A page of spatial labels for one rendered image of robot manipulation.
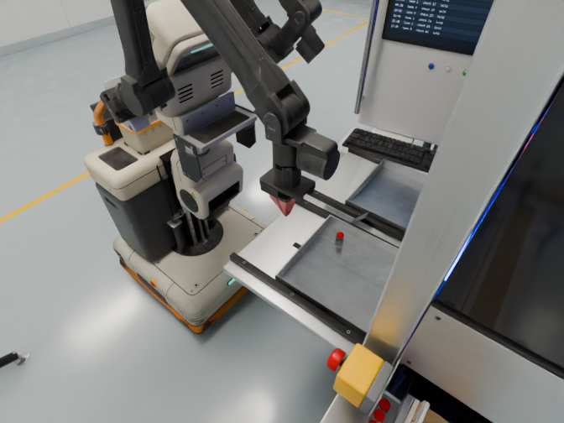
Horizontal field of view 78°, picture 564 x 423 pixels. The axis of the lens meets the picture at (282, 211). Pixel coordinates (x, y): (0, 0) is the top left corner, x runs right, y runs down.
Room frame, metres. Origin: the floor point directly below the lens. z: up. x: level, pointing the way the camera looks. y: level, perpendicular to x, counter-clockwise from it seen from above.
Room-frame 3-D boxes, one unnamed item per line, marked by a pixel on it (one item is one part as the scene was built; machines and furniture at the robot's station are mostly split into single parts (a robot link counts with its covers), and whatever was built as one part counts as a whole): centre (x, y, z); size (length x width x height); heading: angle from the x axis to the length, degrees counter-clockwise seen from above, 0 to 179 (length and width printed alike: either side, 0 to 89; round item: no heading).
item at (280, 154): (0.54, -0.01, 1.25); 0.07 x 0.06 x 0.07; 53
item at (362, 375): (0.22, -0.14, 1.00); 0.08 x 0.07 x 0.07; 52
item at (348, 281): (0.49, -0.20, 0.90); 0.34 x 0.26 x 0.04; 53
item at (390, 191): (0.76, -0.41, 0.90); 0.34 x 0.26 x 0.04; 52
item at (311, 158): (0.52, -0.04, 1.28); 0.11 x 0.09 x 0.12; 53
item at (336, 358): (0.25, -0.10, 1.00); 0.04 x 0.04 x 0.04; 52
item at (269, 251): (0.67, -0.25, 0.87); 0.70 x 0.48 x 0.02; 142
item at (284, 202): (0.55, 0.00, 1.12); 0.07 x 0.07 x 0.09; 53
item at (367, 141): (1.16, -0.45, 0.82); 0.40 x 0.14 x 0.02; 60
